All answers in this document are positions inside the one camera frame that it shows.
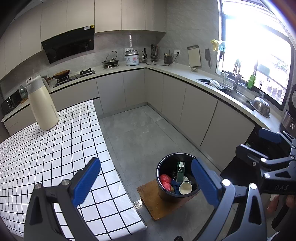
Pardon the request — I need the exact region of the green carton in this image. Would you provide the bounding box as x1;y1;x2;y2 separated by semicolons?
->
176;161;186;182

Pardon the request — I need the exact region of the steel faucet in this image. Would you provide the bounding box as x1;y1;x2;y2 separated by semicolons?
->
223;59;242;92

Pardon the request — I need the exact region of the blue rimmed paper cup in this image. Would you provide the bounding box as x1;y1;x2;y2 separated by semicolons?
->
179;181;192;195

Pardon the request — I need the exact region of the red plastic bag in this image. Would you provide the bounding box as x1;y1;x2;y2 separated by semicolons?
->
159;174;173;192

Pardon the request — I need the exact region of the black built-in appliance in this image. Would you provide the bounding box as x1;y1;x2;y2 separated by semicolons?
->
220;126;289;183

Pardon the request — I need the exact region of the blue cloth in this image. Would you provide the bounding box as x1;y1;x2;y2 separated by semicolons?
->
171;179;183;194

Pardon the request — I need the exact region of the green bottle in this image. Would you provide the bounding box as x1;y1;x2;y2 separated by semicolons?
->
247;72;256;90

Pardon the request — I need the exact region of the wooden stool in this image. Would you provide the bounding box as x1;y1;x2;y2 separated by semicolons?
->
137;178;197;221

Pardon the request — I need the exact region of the wok with glass lid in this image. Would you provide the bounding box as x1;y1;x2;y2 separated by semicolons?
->
102;50;119;69

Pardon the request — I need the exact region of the black bucket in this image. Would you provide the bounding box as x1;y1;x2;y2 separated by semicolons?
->
156;152;201;202

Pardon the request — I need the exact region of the black microwave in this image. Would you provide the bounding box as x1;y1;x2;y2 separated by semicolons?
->
0;89;22;115

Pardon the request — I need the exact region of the window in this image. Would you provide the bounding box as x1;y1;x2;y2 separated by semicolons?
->
216;0;293;109

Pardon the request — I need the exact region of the white rice cooker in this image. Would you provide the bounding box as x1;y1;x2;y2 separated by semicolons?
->
124;50;139;67

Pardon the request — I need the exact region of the person's right hand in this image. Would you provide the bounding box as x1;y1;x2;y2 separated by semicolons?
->
267;194;296;213

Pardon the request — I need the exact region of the white cutting board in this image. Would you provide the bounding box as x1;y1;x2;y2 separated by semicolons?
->
187;45;201;68

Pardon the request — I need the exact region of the black gas stove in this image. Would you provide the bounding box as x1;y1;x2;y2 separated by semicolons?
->
53;68;96;88

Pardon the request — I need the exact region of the steel bowl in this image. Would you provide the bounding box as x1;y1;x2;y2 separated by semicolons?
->
250;97;271;118

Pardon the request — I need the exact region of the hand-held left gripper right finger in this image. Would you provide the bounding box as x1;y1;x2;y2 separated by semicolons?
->
191;157;269;241

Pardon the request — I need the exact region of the black wok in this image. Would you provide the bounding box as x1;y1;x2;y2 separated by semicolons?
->
53;70;70;80

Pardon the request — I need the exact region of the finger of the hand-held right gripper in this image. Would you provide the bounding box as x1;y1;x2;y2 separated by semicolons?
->
235;144;270;166
258;127;296;149

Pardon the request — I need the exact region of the steel sink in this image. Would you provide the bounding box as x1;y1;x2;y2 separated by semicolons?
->
197;78;234;92

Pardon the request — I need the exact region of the black range hood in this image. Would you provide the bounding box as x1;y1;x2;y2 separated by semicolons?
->
41;24;95;64

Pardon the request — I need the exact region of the cream thermos jug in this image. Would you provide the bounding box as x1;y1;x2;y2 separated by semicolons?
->
25;75;59;131

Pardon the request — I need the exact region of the white black checkered tablecloth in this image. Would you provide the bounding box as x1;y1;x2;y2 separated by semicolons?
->
0;99;148;240

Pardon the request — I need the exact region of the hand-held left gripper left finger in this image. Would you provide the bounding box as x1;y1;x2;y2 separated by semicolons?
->
23;157;101;241

